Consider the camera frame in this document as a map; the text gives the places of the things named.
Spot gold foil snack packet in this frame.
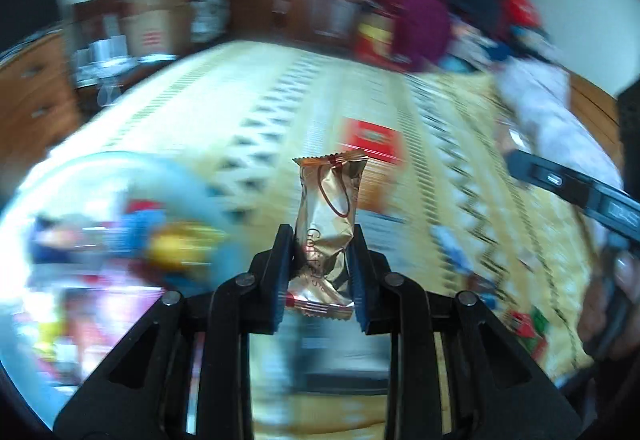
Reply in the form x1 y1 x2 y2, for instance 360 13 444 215
286 150 368 321

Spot person's right hand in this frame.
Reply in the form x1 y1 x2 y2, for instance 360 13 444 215
577 245 639 361

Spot yellow patterned bed sheet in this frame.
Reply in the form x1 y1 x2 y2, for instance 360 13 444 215
14 39 626 440

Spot red orange gift box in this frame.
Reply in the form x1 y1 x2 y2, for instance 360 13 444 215
341 118 404 214

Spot clear glass snack bowl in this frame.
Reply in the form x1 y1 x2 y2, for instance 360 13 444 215
1 152 246 427

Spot maroon garment pile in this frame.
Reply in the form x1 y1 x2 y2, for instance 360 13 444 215
392 0 451 72

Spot wooden chest of drawers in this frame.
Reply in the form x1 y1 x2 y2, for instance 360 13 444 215
0 31 82 156

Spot stacked cardboard boxes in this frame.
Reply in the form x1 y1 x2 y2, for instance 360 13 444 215
124 0 194 58

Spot black television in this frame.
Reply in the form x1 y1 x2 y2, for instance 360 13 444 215
0 0 62 51

